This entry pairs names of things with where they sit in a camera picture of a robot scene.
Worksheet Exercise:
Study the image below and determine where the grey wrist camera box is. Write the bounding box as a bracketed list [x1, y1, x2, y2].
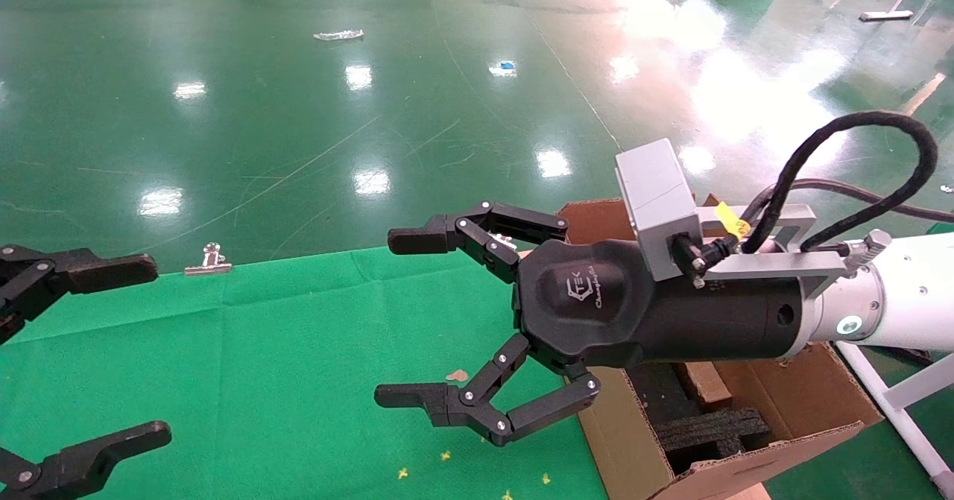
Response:
[615, 138, 704, 282]

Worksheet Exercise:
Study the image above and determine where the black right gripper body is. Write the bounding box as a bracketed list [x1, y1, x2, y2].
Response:
[513, 238, 812, 372]

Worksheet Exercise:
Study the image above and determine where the black hanging cable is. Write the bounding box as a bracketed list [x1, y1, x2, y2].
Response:
[745, 178, 954, 225]

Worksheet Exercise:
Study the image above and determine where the large open cardboard carton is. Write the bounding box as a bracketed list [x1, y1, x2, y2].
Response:
[557, 191, 884, 500]

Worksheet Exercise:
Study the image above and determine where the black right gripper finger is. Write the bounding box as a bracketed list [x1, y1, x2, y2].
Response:
[387, 201, 569, 285]
[373, 334, 601, 448]

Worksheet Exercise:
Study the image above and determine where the yellow cable tag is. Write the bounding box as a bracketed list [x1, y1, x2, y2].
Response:
[714, 202, 752, 238]

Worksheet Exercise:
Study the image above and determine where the green table cloth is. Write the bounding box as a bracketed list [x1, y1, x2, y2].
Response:
[0, 245, 612, 500]

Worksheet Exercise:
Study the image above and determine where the white tubular table frame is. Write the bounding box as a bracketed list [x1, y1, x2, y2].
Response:
[833, 340, 954, 499]

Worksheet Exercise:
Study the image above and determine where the brick pattern block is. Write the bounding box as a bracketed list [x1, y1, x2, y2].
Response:
[680, 361, 736, 414]

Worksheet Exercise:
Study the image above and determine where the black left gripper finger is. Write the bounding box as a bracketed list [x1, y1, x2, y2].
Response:
[0, 244, 159, 344]
[0, 420, 172, 500]

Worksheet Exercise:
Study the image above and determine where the black braided camera cable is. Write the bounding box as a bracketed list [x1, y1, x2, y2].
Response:
[675, 110, 938, 256]

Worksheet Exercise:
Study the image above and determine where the silver cable connector plug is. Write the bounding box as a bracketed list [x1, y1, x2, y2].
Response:
[841, 229, 893, 264]

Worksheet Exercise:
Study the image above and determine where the silver binder clip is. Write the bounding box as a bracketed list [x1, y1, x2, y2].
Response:
[184, 241, 233, 276]

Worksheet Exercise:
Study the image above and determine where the silver camera mount bracket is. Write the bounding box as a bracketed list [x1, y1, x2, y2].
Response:
[697, 203, 850, 300]

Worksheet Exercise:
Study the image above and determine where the black foam cross block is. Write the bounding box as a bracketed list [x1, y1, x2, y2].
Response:
[654, 408, 772, 476]

